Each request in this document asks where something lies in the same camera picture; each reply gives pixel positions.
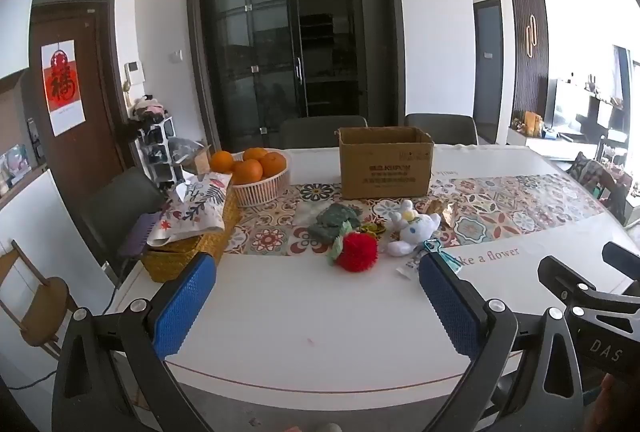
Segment brown cardboard box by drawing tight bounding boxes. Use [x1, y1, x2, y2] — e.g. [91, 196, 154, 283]
[337, 126, 435, 200]

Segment chair with patterned cushion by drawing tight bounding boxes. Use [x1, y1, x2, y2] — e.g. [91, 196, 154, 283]
[567, 151, 632, 225]

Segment yellow gift boxes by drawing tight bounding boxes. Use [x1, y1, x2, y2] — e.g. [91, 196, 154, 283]
[522, 109, 544, 138]

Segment yellow wicker basket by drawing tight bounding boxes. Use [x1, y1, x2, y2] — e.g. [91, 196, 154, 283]
[140, 192, 241, 284]

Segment red and white wall poster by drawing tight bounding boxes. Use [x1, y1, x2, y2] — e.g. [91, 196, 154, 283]
[41, 40, 87, 136]

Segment white shoe rack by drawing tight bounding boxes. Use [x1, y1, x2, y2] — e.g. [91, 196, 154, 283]
[131, 115, 176, 187]

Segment small cardboard box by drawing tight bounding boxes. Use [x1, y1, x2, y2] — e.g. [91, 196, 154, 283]
[192, 145, 213, 175]

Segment grey plastic bag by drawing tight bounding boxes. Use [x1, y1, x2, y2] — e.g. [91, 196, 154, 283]
[167, 137, 208, 167]

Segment brown entrance door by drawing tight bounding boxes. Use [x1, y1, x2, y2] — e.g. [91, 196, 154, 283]
[30, 0, 126, 208]

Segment flat screen television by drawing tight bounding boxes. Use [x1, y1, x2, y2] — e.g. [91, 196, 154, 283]
[545, 80, 601, 133]

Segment gold foil packet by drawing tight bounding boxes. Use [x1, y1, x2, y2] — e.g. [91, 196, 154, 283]
[427, 199, 473, 231]

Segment dark grey dining chair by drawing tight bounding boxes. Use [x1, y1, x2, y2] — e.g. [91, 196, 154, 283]
[80, 167, 166, 273]
[404, 113, 478, 146]
[279, 115, 368, 149]

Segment white plush toy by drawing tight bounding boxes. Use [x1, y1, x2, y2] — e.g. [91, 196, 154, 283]
[386, 199, 442, 258]

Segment white low cabinet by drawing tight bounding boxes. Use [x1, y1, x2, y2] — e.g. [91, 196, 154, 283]
[507, 127, 601, 160]

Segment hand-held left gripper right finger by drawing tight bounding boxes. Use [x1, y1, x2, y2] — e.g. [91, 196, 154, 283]
[418, 252, 586, 432]

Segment person's right hand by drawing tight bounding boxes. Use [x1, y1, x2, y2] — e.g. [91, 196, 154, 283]
[599, 371, 635, 432]

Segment wooden chair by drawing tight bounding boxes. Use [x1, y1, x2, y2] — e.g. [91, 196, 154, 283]
[0, 239, 77, 360]

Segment green plush toy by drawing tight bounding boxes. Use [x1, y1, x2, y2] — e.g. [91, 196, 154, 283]
[307, 205, 363, 243]

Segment black glass sliding doors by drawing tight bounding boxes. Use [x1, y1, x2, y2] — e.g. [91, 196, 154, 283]
[186, 0, 406, 153]

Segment pile of clothes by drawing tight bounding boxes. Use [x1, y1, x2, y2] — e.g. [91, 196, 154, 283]
[129, 95, 168, 121]

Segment dark interior door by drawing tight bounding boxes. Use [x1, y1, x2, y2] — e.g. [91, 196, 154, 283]
[472, 0, 503, 131]

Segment white slatted fruit basket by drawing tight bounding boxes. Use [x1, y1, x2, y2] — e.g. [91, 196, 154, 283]
[227, 149, 292, 208]

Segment floral cloth bag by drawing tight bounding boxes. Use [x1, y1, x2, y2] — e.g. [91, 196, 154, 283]
[147, 172, 233, 246]

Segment red spiky plush ball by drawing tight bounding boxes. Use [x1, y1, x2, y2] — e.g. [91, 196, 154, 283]
[327, 232, 379, 273]

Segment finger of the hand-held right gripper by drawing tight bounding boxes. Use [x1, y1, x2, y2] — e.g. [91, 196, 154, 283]
[602, 241, 640, 271]
[537, 255, 640, 313]

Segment white floral tile tablecloth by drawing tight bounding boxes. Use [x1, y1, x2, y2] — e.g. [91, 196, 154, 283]
[120, 145, 640, 400]

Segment black door lock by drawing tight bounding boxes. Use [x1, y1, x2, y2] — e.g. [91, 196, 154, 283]
[27, 117, 42, 163]

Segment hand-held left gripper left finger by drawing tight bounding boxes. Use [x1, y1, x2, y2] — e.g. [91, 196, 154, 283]
[51, 252, 218, 432]

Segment gold wall ornament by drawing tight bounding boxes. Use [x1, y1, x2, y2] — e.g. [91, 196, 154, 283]
[524, 15, 539, 58]

